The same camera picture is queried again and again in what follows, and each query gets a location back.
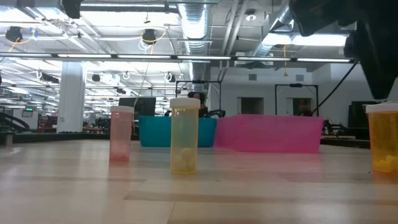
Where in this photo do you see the blue plastic bin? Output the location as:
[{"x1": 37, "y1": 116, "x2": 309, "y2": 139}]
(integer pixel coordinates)
[{"x1": 138, "y1": 115, "x2": 218, "y2": 148}]

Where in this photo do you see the silver ribbed air duct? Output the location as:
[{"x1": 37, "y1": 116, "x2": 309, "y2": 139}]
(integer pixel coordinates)
[{"x1": 177, "y1": 2, "x2": 214, "y2": 93}]

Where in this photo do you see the yellow pill bottle white cap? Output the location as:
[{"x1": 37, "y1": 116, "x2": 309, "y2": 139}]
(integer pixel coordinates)
[{"x1": 169, "y1": 98, "x2": 201, "y2": 175}]

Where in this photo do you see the fluorescent ceiling light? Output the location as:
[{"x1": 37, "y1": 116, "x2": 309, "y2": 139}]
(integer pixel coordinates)
[{"x1": 262, "y1": 32, "x2": 349, "y2": 47}]

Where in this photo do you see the pink plastic bin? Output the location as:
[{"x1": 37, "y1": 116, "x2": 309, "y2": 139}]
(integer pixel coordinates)
[{"x1": 213, "y1": 114, "x2": 324, "y2": 154}]

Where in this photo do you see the yellow hanging cord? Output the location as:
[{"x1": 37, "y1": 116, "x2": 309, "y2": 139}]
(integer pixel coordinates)
[{"x1": 282, "y1": 45, "x2": 289, "y2": 77}]

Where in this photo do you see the orange pill bottle white cap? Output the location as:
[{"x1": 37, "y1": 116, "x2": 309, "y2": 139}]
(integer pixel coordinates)
[{"x1": 365, "y1": 102, "x2": 398, "y2": 174}]

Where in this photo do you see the black monitor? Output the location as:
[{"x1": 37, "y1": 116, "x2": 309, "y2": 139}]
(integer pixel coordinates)
[{"x1": 118, "y1": 96, "x2": 157, "y2": 121}]

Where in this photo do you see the black ceiling device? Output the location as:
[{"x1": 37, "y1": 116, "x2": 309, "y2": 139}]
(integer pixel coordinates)
[
  {"x1": 5, "y1": 26, "x2": 24, "y2": 43},
  {"x1": 141, "y1": 28, "x2": 158, "y2": 45}
]

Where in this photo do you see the white square column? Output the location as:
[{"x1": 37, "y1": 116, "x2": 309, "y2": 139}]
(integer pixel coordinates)
[{"x1": 56, "y1": 61, "x2": 87, "y2": 134}]

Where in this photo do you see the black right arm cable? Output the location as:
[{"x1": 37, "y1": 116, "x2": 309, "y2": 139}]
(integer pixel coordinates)
[{"x1": 310, "y1": 61, "x2": 358, "y2": 116}]

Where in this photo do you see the black overhead light bar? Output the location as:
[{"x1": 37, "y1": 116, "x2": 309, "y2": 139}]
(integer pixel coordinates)
[{"x1": 0, "y1": 52, "x2": 357, "y2": 64}]

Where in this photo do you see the pink pill bottle white cap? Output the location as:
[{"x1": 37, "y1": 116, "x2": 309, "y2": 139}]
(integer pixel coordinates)
[{"x1": 109, "y1": 105, "x2": 135, "y2": 162}]

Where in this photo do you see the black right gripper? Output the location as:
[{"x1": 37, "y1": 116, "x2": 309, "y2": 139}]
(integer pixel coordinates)
[{"x1": 289, "y1": 0, "x2": 398, "y2": 100}]

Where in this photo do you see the silver slanted air duct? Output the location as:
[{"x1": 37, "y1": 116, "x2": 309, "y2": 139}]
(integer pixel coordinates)
[{"x1": 245, "y1": 4, "x2": 295, "y2": 68}]

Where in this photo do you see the black cabinet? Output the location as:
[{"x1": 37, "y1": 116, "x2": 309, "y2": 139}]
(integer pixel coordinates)
[{"x1": 347, "y1": 100, "x2": 379, "y2": 139}]

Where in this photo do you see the black background rig frame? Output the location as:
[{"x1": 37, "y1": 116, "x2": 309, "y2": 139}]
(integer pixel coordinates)
[
  {"x1": 274, "y1": 83, "x2": 320, "y2": 118},
  {"x1": 175, "y1": 80, "x2": 223, "y2": 119}
]

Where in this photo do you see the person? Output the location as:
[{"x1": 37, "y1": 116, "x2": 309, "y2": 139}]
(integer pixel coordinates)
[
  {"x1": 187, "y1": 91, "x2": 210, "y2": 118},
  {"x1": 297, "y1": 98, "x2": 313, "y2": 118}
]

